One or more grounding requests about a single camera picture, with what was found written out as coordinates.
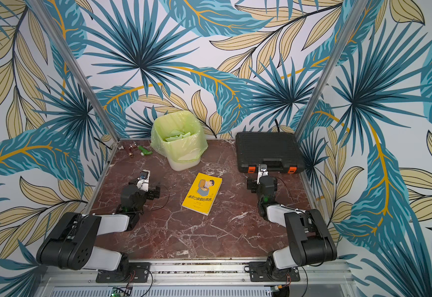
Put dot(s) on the white plastic trash bin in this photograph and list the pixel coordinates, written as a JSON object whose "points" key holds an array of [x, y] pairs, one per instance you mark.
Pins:
{"points": [[180, 148]]}

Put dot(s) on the aluminium frame post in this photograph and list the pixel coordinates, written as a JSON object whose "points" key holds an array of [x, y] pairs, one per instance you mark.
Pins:
{"points": [[327, 55], [45, 18]]}

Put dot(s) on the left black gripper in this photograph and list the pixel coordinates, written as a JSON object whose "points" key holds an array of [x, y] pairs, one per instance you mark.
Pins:
{"points": [[151, 195]]}

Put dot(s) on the green plastic bin liner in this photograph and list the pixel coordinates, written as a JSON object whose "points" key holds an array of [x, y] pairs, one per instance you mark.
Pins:
{"points": [[179, 137]]}

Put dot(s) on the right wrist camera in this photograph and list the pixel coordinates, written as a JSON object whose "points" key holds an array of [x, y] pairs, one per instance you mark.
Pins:
{"points": [[262, 171]]}

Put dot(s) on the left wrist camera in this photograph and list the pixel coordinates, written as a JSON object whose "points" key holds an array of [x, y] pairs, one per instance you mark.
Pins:
{"points": [[143, 180]]}

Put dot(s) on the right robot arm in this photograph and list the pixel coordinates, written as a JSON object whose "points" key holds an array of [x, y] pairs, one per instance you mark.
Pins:
{"points": [[309, 241]]}

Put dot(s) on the black tool case orange latches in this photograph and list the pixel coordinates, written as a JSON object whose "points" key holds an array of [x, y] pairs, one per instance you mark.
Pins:
{"points": [[279, 151]]}

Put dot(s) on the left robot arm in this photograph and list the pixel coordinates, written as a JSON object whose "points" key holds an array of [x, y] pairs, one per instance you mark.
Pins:
{"points": [[71, 243]]}

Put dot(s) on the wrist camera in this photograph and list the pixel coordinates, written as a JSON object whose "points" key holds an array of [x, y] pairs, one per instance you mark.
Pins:
{"points": [[262, 171], [143, 180]]}

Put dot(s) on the left aluminium frame post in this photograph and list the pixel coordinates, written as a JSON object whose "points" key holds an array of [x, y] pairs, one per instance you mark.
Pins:
{"points": [[45, 18]]}

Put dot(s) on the yellow cartoon cover book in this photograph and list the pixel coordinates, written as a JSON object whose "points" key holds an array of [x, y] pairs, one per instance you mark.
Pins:
{"points": [[202, 194]]}

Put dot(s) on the right aluminium frame post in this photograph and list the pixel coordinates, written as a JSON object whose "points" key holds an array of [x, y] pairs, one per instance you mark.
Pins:
{"points": [[327, 55]]}

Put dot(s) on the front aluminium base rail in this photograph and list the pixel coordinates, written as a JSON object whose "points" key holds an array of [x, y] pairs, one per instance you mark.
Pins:
{"points": [[203, 278]]}

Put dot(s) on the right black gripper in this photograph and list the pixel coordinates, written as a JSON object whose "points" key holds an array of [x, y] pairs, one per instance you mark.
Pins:
{"points": [[252, 184]]}

